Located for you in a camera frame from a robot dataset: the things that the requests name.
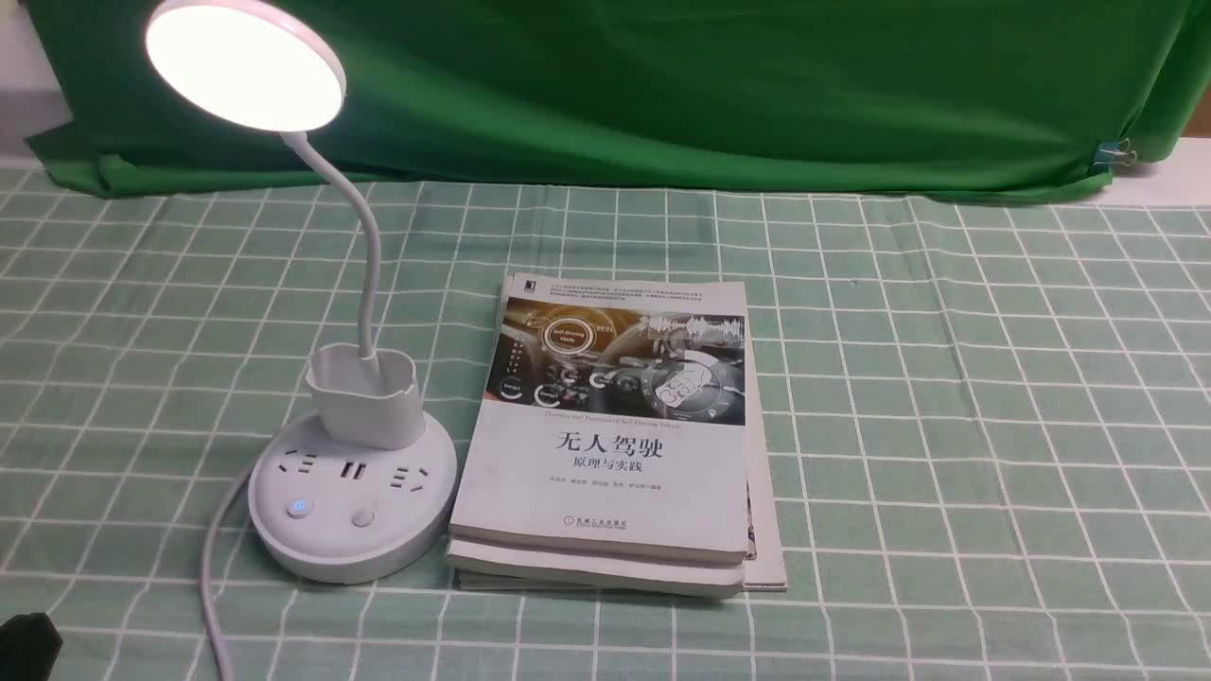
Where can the white desk lamp with sockets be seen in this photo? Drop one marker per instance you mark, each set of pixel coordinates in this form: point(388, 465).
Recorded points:
point(361, 487)

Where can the top white textbook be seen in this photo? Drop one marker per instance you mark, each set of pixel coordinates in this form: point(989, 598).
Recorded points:
point(613, 419)

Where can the middle white book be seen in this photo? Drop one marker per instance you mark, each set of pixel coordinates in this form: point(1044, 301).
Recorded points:
point(483, 566)

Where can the bottom thin white book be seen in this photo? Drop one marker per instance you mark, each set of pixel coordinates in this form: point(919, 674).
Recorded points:
point(764, 551)

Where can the green checkered tablecloth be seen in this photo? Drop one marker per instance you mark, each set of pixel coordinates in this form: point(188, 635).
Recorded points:
point(987, 428)

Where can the green backdrop cloth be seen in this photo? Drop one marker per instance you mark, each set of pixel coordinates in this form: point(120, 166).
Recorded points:
point(973, 101)

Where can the blue binder clip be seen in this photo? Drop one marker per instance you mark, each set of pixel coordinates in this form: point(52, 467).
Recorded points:
point(1111, 155)

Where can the black object at corner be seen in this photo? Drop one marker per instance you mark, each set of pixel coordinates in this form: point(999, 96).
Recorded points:
point(30, 645)

